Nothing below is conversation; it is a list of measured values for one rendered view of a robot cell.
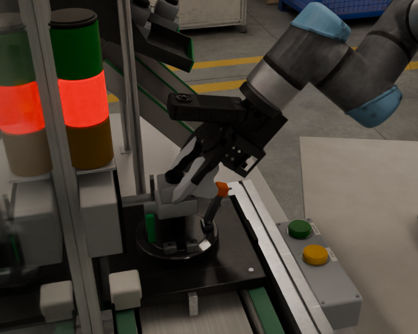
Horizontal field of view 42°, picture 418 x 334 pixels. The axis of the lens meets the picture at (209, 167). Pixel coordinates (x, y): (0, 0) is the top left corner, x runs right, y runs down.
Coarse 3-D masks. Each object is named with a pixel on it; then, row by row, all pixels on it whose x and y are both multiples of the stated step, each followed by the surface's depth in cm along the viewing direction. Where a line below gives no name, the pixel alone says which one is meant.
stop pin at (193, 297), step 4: (188, 292) 82; (192, 292) 82; (188, 296) 81; (192, 296) 81; (196, 296) 81; (188, 300) 82; (192, 300) 82; (196, 300) 82; (188, 304) 82; (192, 304) 82; (196, 304) 82; (188, 308) 83; (192, 308) 82; (196, 308) 83; (188, 312) 84; (192, 312) 83; (196, 312) 83
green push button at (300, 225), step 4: (296, 220) 96; (300, 220) 96; (292, 224) 95; (296, 224) 95; (300, 224) 95; (304, 224) 95; (308, 224) 95; (292, 228) 94; (296, 228) 94; (300, 228) 94; (304, 228) 94; (308, 228) 94; (292, 232) 94; (296, 232) 93; (300, 232) 93; (304, 232) 93; (308, 232) 93; (296, 236) 94; (300, 236) 93; (304, 236) 93
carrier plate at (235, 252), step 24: (144, 216) 98; (216, 216) 98; (240, 240) 92; (120, 264) 87; (144, 264) 87; (216, 264) 87; (240, 264) 87; (144, 288) 82; (168, 288) 82; (192, 288) 82; (216, 288) 83; (240, 288) 84
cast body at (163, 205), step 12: (168, 180) 84; (180, 180) 84; (156, 192) 88; (168, 192) 84; (144, 204) 87; (156, 204) 87; (168, 204) 85; (180, 204) 86; (192, 204) 86; (168, 216) 86; (180, 216) 87
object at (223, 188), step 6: (222, 186) 88; (222, 192) 88; (216, 198) 88; (210, 204) 90; (216, 204) 89; (210, 210) 89; (216, 210) 90; (204, 216) 91; (210, 216) 90; (210, 222) 91
